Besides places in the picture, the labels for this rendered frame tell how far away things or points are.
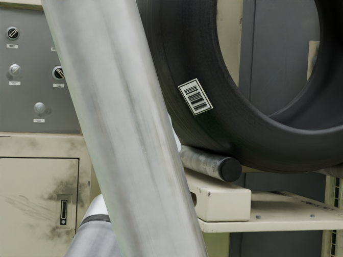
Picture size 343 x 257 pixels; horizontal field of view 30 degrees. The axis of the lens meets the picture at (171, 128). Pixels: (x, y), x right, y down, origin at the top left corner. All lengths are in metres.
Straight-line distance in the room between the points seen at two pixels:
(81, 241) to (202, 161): 0.50
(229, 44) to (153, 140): 0.98
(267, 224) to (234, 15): 0.57
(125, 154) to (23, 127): 1.23
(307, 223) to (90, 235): 0.57
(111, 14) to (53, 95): 1.25
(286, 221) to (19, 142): 0.82
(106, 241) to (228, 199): 0.44
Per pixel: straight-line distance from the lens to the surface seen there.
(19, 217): 1.79
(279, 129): 1.17
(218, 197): 1.16
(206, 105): 1.12
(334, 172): 1.35
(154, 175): 0.60
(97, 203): 0.83
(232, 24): 1.57
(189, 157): 1.30
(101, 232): 0.79
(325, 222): 1.28
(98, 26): 0.58
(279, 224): 1.23
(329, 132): 1.22
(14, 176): 1.77
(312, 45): 1.81
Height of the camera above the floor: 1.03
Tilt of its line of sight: 3 degrees down
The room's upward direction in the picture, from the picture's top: 3 degrees clockwise
